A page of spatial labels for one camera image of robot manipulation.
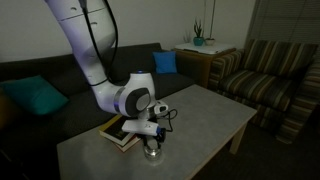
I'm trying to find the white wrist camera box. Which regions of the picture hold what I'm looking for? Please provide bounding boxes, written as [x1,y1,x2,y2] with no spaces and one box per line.
[121,119,160,136]

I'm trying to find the black camera cable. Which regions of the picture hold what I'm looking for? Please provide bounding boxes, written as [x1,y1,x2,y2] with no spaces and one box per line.
[159,108,179,133]

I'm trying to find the silver round tin lid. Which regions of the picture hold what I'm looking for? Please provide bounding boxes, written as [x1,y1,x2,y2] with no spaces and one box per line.
[144,139,163,150]

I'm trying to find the teal cushion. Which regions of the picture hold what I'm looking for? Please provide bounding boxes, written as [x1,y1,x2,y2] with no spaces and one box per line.
[0,75,70,116]

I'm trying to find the black book with yellow spine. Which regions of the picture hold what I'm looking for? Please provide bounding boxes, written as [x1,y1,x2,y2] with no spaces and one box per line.
[98,114,141,148]

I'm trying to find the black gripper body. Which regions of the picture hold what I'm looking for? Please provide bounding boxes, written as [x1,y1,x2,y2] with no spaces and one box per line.
[139,114,168,143]

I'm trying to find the striped armchair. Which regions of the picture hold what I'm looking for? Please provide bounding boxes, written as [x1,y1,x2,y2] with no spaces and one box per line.
[208,38,320,145]

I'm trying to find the blue cushion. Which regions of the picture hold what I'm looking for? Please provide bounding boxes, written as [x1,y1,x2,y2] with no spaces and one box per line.
[152,50,178,75]

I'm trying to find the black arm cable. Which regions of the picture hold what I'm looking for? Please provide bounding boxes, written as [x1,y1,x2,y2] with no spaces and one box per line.
[78,0,120,88]

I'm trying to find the window blinds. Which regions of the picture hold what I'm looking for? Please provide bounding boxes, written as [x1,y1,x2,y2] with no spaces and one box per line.
[245,0,320,51]

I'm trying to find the dark grey sofa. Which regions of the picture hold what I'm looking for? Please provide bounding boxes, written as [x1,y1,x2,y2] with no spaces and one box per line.
[0,42,198,180]

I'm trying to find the plant in white pot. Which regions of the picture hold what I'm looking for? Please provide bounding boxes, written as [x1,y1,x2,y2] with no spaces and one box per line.
[203,0,217,47]

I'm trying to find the grey wooden coffee table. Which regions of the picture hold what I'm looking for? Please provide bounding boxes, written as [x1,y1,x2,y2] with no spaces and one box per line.
[56,83,258,180]

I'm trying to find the plant in teal pot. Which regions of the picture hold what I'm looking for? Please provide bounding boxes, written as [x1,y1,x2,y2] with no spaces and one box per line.
[192,18,206,47]

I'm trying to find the silver round tin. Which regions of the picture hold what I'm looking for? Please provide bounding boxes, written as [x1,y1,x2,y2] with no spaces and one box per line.
[143,144,164,162]

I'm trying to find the brown wooden side table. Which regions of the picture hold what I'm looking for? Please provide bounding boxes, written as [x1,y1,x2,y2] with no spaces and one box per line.
[173,46,238,90]

